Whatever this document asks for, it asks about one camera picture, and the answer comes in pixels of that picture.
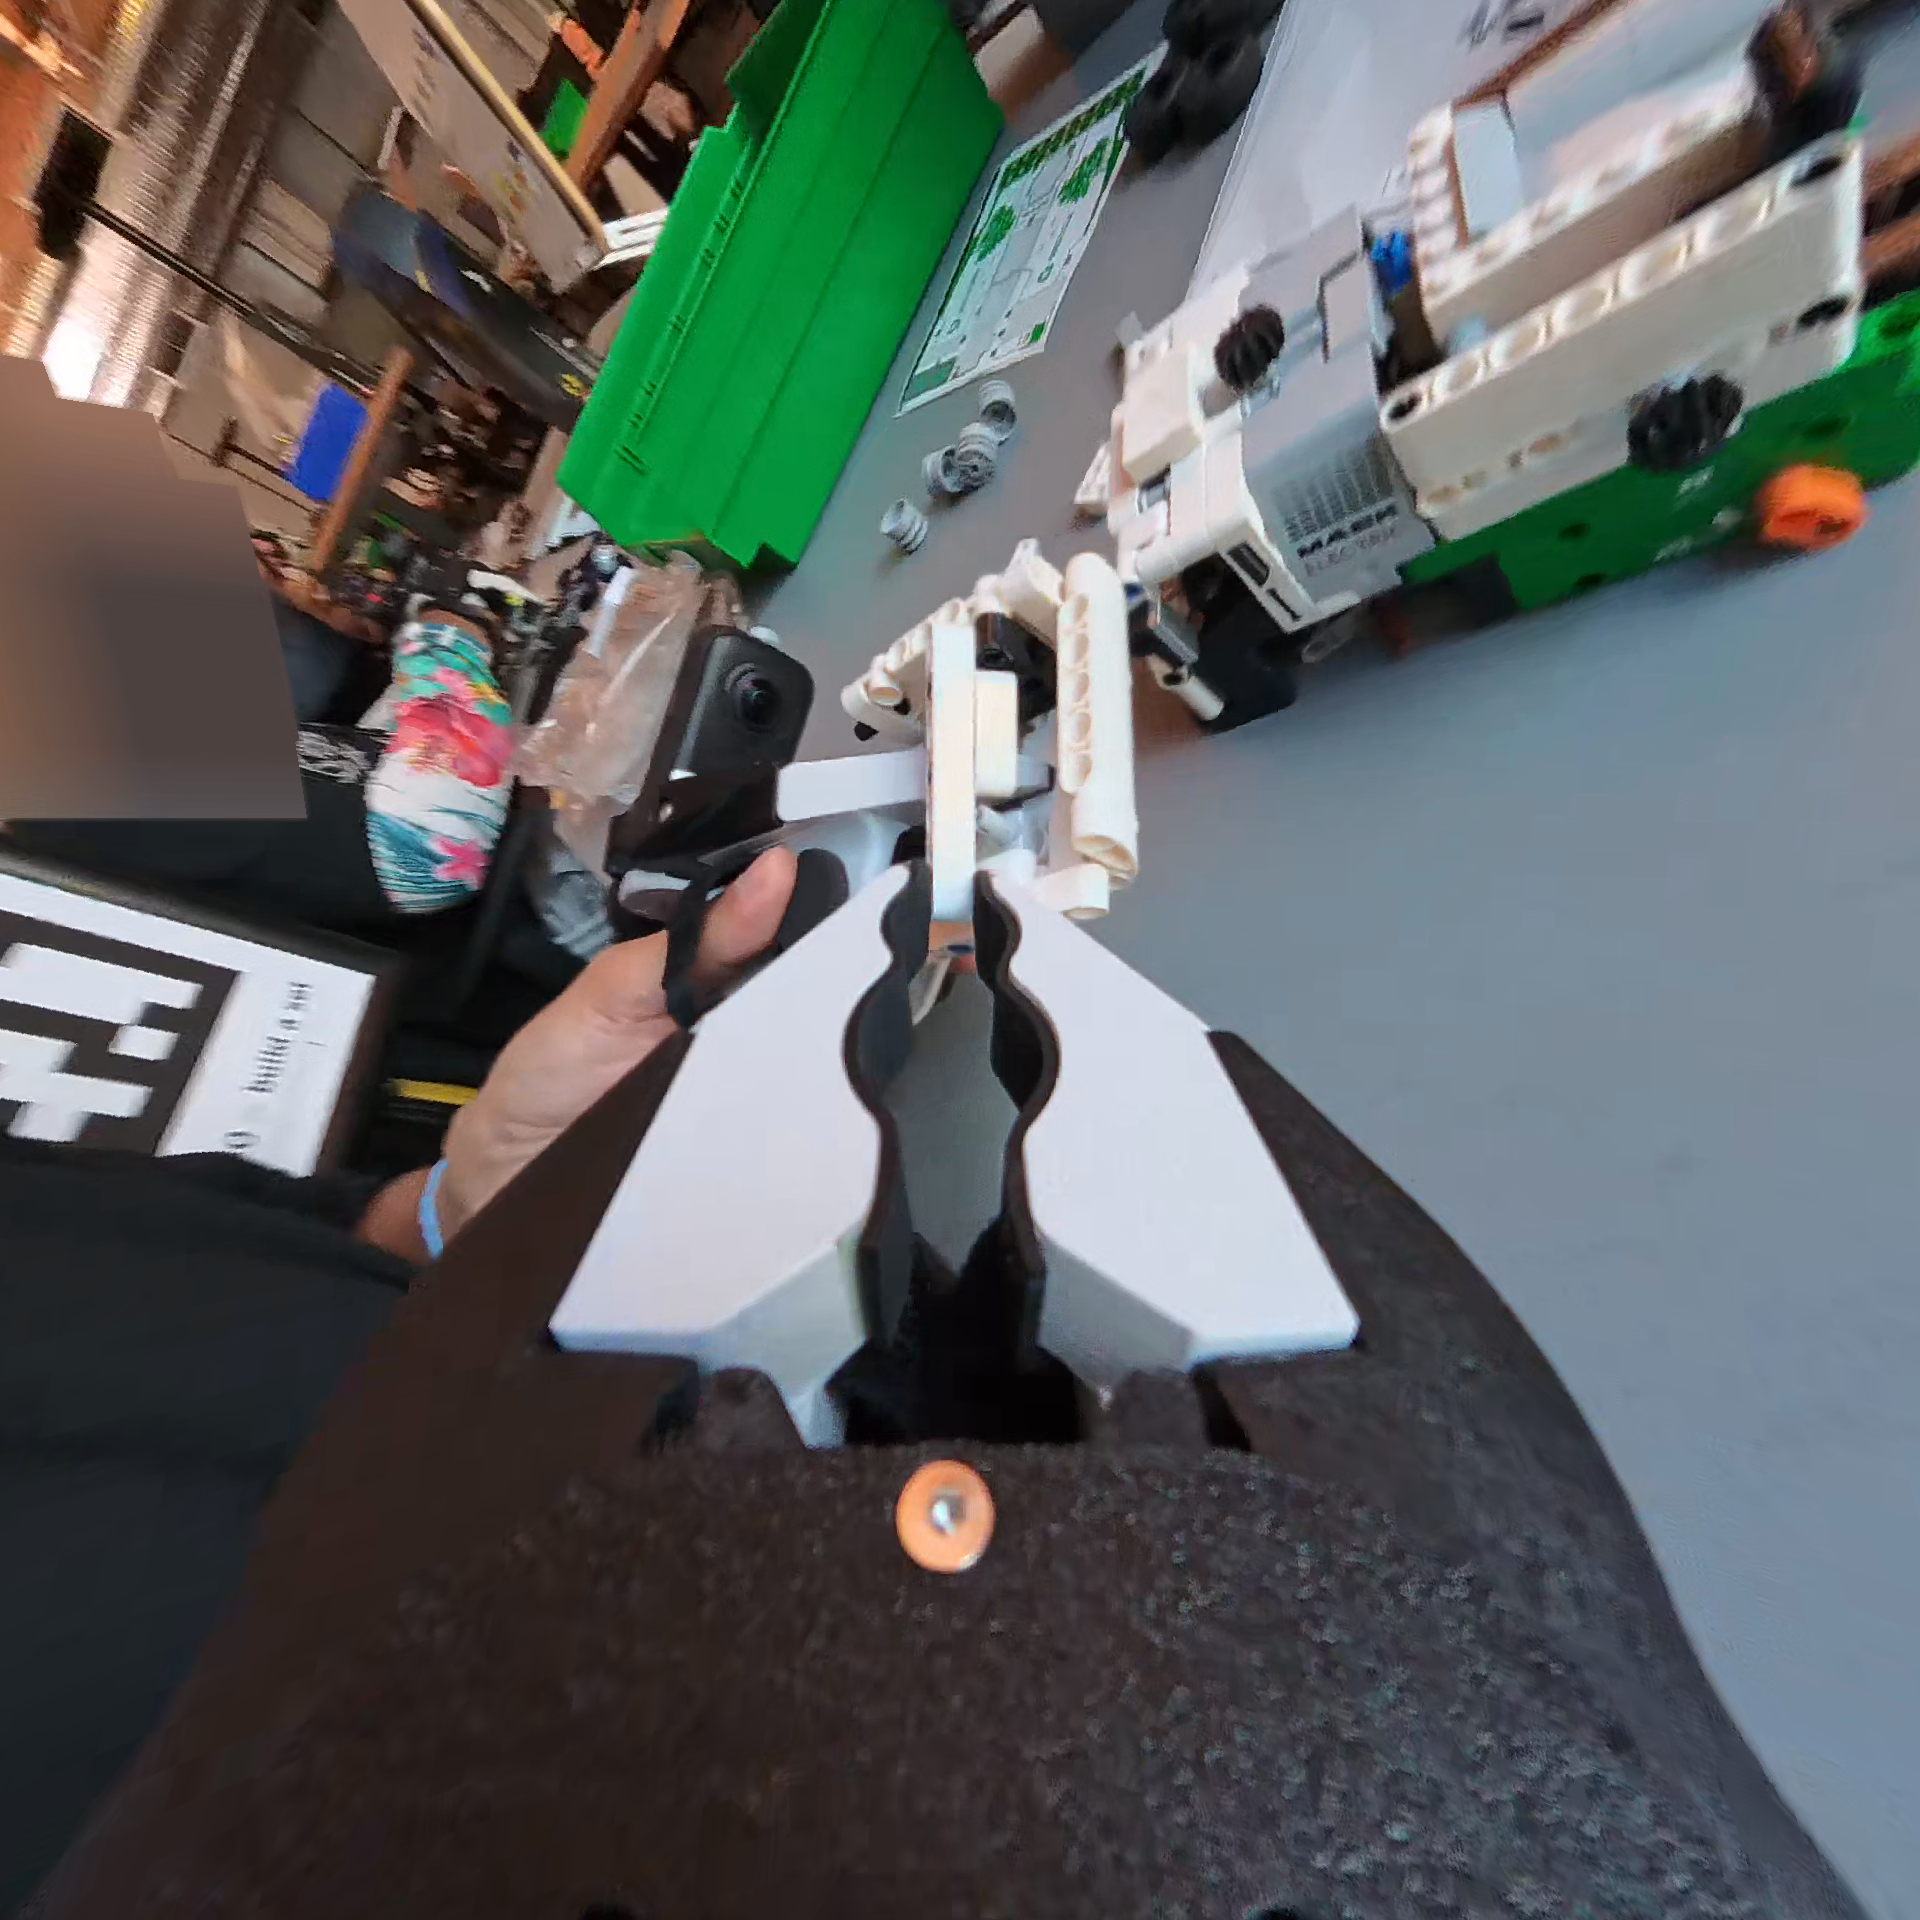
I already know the white lego sub-assembly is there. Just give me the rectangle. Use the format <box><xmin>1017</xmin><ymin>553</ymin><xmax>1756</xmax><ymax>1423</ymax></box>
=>
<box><xmin>838</xmin><ymin>540</ymin><xmax>1143</xmax><ymax>961</ymax></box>

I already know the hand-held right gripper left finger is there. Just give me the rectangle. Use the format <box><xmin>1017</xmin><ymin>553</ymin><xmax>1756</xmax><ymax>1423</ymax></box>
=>
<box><xmin>549</xmin><ymin>862</ymin><xmax>922</xmax><ymax>1449</ymax></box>

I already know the black lego tyre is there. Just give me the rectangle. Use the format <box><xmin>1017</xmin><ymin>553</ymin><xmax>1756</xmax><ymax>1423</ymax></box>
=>
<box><xmin>1160</xmin><ymin>0</ymin><xmax>1284</xmax><ymax>68</ymax></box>
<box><xmin>1126</xmin><ymin>36</ymin><xmax>1263</xmax><ymax>166</ymax></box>

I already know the green and white sticker sheet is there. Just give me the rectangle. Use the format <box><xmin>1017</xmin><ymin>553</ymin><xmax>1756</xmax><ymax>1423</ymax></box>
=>
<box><xmin>896</xmin><ymin>45</ymin><xmax>1172</xmax><ymax>419</ymax></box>

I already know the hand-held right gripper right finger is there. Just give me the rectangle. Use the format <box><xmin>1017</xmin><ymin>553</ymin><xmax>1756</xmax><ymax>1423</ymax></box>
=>
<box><xmin>975</xmin><ymin>873</ymin><xmax>1364</xmax><ymax>1403</ymax></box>

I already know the floral cloth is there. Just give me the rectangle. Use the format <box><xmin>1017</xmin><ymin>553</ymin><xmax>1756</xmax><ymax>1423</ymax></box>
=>
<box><xmin>362</xmin><ymin>617</ymin><xmax>513</xmax><ymax>915</ymax></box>

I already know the person's left hand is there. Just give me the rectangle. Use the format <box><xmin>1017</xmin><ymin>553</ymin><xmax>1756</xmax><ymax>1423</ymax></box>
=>
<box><xmin>433</xmin><ymin>847</ymin><xmax>799</xmax><ymax>1259</ymax></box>

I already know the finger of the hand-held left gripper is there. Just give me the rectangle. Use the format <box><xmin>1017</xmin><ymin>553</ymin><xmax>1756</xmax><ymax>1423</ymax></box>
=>
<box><xmin>777</xmin><ymin>744</ymin><xmax>935</xmax><ymax>825</ymax></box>

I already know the white and green lego truck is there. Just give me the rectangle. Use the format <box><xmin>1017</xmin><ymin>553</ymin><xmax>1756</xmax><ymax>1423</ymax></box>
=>
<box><xmin>1071</xmin><ymin>0</ymin><xmax>1920</xmax><ymax>736</ymax></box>

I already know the green plastic bin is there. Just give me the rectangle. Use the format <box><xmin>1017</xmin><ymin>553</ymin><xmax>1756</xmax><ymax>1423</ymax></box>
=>
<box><xmin>556</xmin><ymin>0</ymin><xmax>1007</xmax><ymax>575</ymax></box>

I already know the clear plastic bag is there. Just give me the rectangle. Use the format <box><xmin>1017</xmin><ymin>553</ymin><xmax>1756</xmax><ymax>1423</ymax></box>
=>
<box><xmin>517</xmin><ymin>561</ymin><xmax>705</xmax><ymax>812</ymax></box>

